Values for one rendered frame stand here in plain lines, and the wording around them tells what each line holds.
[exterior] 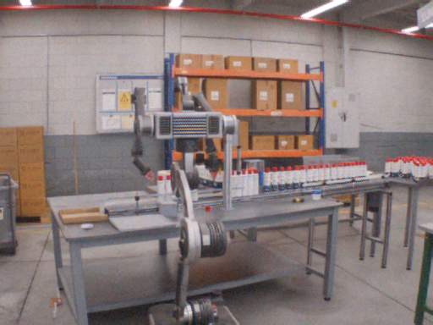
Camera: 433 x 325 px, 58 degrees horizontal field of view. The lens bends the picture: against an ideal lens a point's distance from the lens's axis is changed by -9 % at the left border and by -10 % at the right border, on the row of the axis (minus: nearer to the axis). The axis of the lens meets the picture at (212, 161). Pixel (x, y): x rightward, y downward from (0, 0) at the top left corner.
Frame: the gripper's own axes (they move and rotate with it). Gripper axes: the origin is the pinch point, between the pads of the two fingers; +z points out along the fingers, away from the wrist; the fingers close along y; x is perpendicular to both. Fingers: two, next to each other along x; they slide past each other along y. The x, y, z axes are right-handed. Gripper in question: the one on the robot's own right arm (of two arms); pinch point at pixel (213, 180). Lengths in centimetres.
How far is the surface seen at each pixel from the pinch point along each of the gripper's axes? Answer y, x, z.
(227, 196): -0.3, 22.6, 9.1
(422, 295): -104, 125, 74
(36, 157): 118, -317, 4
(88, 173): 22, -449, 46
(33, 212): 127, -319, 81
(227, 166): 0.1, 22.8, -13.0
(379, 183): -179, 9, 12
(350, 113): -460, -318, -66
